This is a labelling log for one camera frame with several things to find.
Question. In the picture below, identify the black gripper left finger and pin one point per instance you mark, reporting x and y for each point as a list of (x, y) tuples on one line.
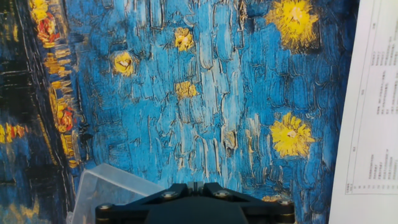
[(130, 211)]

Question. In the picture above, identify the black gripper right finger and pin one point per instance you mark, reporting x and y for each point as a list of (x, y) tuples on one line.
[(267, 211)]

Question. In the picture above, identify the white pipette tip box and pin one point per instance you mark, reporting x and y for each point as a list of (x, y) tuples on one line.
[(105, 193)]

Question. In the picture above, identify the starry night print tablecloth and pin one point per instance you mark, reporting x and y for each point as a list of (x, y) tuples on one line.
[(202, 109)]

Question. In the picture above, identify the white printed paper sheet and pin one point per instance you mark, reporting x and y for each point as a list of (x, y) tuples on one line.
[(373, 124)]

